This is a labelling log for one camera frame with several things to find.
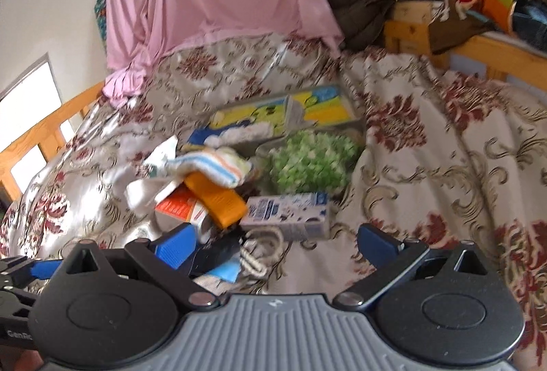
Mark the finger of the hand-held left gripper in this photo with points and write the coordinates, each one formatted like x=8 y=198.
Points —
x=42 y=269
x=17 y=301

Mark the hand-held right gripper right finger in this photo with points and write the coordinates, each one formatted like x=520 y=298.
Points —
x=377 y=246

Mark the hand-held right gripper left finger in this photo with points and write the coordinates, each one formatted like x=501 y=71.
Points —
x=175 y=246

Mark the striped towel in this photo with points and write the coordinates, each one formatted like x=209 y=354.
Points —
x=213 y=168

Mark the orange and white carton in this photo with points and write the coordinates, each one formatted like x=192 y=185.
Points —
x=179 y=206

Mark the black pouch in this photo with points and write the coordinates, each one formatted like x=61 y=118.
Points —
x=216 y=257

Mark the blue sponge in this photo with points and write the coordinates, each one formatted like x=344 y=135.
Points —
x=226 y=272

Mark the white plastic packet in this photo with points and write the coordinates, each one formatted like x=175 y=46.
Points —
x=160 y=155

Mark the blue and white carton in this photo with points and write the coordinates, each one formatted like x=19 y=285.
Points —
x=286 y=215

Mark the green artificial plant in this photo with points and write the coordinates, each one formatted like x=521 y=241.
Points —
x=312 y=161

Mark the floral satin bedspread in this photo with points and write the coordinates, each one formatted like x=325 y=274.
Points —
x=448 y=166

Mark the window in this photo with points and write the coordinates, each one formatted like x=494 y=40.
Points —
x=25 y=80

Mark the dark brown cloth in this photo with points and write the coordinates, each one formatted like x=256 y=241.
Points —
x=459 y=31

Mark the teal patterned cloth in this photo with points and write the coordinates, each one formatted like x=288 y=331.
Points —
x=101 y=18

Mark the knotty wooden bed frame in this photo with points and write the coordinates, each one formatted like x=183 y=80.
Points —
x=410 y=31

